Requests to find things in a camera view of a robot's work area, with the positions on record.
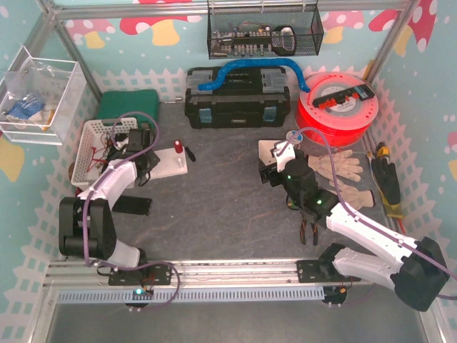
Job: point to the black yellow rubber glove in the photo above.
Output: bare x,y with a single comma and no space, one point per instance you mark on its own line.
386,179

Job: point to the black handled screwdriver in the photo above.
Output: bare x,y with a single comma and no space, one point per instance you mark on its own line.
189,153

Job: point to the white perforated basket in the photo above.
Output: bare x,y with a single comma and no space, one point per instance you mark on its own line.
94,147

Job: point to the white spring box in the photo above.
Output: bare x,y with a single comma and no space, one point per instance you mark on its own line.
265,148

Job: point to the black wire mesh basket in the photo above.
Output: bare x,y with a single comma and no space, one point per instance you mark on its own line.
260,32

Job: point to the black power strip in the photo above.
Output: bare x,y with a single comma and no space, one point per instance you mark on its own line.
361,92

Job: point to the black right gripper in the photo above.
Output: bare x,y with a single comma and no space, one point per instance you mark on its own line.
266,171

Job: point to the black device in basket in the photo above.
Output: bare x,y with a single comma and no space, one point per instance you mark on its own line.
112,150

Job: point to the grey slotted cable duct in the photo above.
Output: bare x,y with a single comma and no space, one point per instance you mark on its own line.
191,295

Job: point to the white peg fixture base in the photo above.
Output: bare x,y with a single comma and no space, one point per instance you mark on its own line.
171,164

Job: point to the large red spring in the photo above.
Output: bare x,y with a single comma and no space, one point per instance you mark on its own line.
178,147

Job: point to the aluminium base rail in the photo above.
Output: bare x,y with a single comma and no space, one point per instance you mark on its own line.
220,273

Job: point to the yellow black tool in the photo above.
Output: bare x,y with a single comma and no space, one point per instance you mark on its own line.
381,151

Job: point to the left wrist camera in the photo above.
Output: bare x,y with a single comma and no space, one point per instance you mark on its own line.
134,140

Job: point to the red filament spool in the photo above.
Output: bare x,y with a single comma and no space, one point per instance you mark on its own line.
344,124

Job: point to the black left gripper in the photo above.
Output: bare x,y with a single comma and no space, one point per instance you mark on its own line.
143,157

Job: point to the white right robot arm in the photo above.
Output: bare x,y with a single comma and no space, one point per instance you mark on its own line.
413,269

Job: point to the upper white work glove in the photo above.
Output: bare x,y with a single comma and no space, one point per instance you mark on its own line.
345,165

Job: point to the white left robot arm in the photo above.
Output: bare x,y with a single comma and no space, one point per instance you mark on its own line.
86,225

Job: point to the clear acrylic box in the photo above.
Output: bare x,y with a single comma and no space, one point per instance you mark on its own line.
60,83

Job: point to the solder wire spool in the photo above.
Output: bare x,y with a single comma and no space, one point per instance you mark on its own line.
296,139

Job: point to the green plastic case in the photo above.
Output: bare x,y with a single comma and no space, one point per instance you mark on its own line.
115,103

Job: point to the blue white glove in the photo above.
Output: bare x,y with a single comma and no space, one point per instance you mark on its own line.
28,108

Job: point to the black toolbox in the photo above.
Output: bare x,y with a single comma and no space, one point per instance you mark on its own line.
248,98

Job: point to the black rectangular plate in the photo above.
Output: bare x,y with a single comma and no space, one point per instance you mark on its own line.
132,205

